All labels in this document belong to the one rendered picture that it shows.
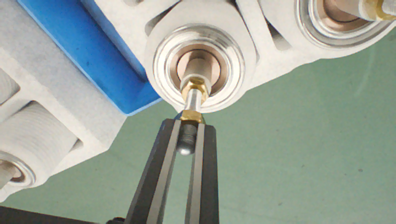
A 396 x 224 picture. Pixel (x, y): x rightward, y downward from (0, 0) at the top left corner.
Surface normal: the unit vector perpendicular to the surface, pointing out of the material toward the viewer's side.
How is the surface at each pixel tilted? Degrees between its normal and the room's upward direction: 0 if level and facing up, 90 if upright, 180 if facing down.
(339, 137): 0
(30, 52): 90
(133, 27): 0
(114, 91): 88
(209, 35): 4
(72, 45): 88
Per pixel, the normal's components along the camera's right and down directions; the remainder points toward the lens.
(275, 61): -0.07, 0.57
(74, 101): 0.86, -0.38
